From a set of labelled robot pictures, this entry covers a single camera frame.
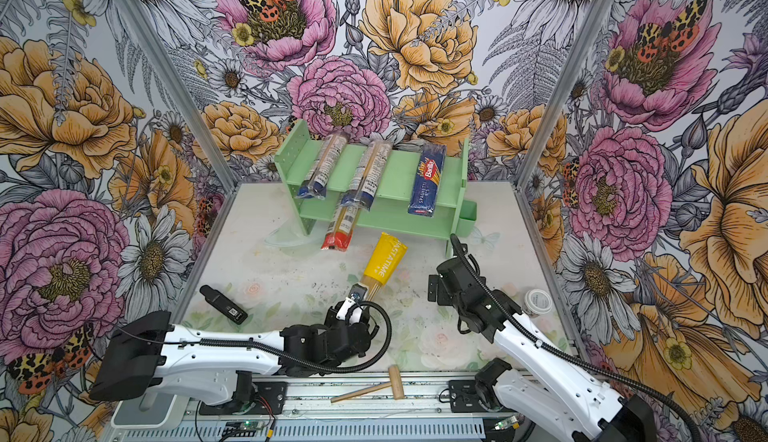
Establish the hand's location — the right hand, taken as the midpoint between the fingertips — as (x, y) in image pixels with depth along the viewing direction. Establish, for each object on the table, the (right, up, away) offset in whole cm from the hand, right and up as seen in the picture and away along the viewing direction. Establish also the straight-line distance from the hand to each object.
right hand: (451, 291), depth 80 cm
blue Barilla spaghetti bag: (-6, +29, 0) cm, 30 cm away
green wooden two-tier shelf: (-12, +27, +2) cm, 29 cm away
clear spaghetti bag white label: (-22, +31, +3) cm, 38 cm away
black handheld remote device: (-64, -6, +7) cm, 64 cm away
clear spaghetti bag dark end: (-35, +34, +5) cm, 49 cm away
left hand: (-24, -4, -2) cm, 25 cm away
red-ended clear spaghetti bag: (-30, +19, +12) cm, 37 cm away
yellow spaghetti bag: (-18, +7, +2) cm, 19 cm away
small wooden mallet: (-15, -22, -4) cm, 27 cm away
